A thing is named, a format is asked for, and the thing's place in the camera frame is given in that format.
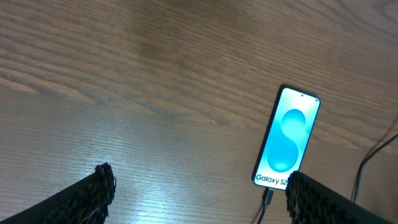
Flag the blue Samsung Galaxy smartphone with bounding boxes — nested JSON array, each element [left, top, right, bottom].
[[251, 84, 321, 190]]

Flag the black USB charging cable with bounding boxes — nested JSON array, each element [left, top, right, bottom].
[[256, 133, 398, 224]]

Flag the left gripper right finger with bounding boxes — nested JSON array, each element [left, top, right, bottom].
[[285, 171, 390, 224]]

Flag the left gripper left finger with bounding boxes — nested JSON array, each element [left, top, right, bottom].
[[1, 163, 116, 224]]

